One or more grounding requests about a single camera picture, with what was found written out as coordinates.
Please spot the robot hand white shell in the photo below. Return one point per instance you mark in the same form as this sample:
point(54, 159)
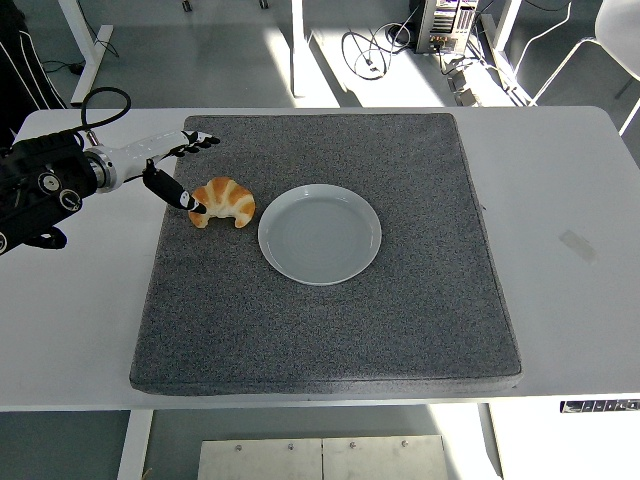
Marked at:
point(145, 152)

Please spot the croissant bread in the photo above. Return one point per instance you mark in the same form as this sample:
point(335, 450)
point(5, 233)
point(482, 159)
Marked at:
point(230, 197)

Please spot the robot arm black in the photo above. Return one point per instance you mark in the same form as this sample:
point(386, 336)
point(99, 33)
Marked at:
point(40, 185)

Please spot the round grey-white plate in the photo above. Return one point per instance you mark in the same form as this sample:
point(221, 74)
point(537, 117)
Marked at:
point(320, 235)

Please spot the grey metal plate with screws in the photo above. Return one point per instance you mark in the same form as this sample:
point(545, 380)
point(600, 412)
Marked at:
point(320, 460)

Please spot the white desk leg with foot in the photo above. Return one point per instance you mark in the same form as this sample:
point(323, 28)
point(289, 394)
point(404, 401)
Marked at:
point(91, 60)

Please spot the black bag with white trim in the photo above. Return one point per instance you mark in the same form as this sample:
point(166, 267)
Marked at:
point(20, 75)

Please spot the grey speckled mat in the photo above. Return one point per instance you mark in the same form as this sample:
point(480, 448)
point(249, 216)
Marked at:
point(325, 330)

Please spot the white table leg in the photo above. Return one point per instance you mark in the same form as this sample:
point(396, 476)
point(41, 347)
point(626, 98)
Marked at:
point(491, 445)
point(134, 445)

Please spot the computer tower case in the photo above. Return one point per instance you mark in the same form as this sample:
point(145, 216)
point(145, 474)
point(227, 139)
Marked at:
point(445, 22)

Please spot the white floor power strip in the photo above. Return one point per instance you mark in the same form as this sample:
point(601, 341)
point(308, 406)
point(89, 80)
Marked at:
point(466, 85)

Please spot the clear tape strip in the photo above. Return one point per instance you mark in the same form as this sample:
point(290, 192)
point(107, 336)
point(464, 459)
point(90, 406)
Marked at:
point(578, 246)

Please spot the white chair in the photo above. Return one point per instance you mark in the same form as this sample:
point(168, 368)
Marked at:
point(620, 30)

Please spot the power strip under table edge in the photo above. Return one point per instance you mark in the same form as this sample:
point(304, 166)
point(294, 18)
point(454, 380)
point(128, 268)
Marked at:
point(600, 406)

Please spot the white upright post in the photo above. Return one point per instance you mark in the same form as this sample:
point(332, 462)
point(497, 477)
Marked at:
point(298, 50)

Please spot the white desk frame leg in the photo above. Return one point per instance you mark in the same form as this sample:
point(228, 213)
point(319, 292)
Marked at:
point(506, 55)

